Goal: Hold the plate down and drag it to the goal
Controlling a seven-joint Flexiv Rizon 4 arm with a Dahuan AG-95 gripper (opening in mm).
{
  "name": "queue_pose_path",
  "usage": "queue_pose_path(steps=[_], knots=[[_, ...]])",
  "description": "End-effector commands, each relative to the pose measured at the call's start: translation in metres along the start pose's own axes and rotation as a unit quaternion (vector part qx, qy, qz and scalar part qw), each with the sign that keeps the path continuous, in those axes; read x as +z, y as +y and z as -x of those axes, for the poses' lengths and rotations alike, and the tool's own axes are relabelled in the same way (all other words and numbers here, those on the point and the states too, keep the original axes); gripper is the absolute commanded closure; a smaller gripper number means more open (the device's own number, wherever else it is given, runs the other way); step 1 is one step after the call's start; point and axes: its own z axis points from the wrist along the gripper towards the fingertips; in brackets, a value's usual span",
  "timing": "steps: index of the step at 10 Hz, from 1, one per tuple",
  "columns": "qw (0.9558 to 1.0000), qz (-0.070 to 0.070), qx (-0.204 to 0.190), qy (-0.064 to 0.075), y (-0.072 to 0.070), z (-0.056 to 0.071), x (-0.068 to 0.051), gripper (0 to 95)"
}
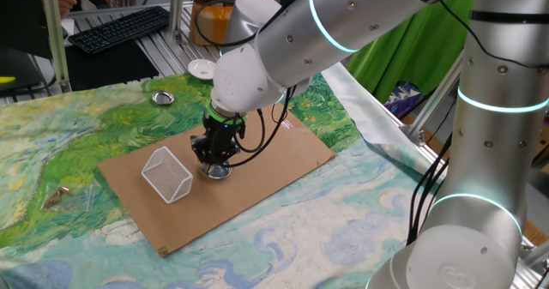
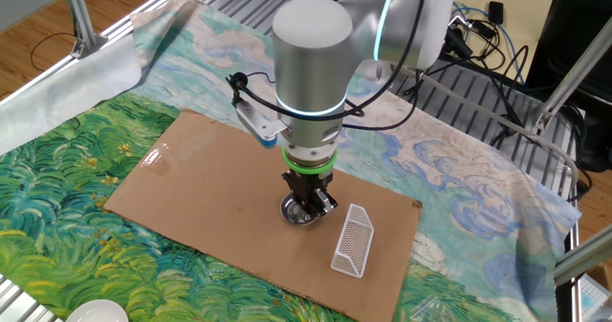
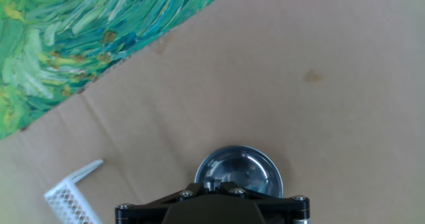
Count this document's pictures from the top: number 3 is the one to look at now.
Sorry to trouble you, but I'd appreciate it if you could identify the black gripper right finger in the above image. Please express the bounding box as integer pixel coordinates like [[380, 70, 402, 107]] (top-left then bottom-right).
[[212, 180, 310, 224]]

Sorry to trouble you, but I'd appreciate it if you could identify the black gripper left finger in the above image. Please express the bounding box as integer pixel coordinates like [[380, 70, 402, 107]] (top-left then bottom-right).
[[115, 181, 213, 224]]

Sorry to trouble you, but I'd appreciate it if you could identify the round stainless steel plate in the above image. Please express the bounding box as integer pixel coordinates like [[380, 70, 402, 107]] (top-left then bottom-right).
[[194, 145, 284, 199]]

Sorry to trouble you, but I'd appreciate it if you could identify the white mesh goal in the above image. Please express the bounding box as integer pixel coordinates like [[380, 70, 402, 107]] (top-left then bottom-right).
[[43, 159, 105, 224]]

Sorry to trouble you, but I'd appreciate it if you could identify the brown cardboard sheet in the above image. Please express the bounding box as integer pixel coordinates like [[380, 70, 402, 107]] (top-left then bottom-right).
[[0, 0, 425, 224]]

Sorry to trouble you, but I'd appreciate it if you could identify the painted landscape tablecloth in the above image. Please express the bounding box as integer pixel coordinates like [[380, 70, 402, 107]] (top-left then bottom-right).
[[0, 0, 240, 142]]

